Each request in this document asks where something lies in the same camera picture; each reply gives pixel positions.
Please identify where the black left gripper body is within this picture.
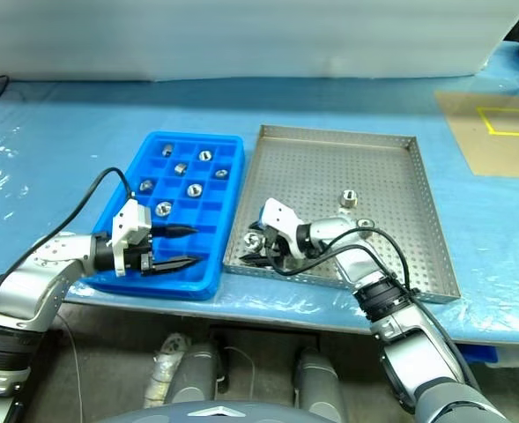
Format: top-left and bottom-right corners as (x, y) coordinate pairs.
(128, 234), (156, 277)

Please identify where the grey robot torso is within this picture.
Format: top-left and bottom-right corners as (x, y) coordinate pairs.
(93, 398), (344, 423)

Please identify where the blue plastic crate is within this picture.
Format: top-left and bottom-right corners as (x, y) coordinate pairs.
(459, 345), (505, 366)

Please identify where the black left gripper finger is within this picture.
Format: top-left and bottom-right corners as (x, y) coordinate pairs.
(152, 225), (200, 240)
(149, 254), (204, 277)

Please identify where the brown cardboard sheet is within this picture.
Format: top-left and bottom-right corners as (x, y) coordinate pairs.
(434, 90), (519, 180)

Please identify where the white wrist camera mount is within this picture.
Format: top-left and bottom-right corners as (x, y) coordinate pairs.
(110, 198), (153, 278)
(258, 197), (308, 261)

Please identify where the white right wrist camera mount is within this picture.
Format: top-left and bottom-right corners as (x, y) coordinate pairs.
(258, 197), (308, 261)

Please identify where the blue plastic compartment tray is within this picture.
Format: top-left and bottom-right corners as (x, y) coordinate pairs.
(92, 130), (248, 302)

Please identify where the blue plastic table cover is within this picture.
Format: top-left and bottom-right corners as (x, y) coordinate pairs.
(0, 41), (519, 347)

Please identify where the metal nut in metal tray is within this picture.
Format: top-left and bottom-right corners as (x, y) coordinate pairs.
(338, 189), (359, 212)

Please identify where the white wrapped post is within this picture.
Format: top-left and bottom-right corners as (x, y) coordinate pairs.
(143, 333), (189, 411)

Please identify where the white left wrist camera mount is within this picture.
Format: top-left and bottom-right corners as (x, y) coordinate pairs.
(110, 198), (153, 278)

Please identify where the perforated metal tray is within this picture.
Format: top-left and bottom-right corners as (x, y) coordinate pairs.
(222, 123), (461, 305)

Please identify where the white foam board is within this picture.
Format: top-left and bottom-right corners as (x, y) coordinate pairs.
(0, 0), (519, 83)

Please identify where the grey rounded robot leg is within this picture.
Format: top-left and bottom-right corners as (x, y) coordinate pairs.
(293, 346), (346, 411)
(168, 341), (220, 406)

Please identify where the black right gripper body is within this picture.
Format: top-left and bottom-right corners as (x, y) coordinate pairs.
(263, 228), (290, 268)

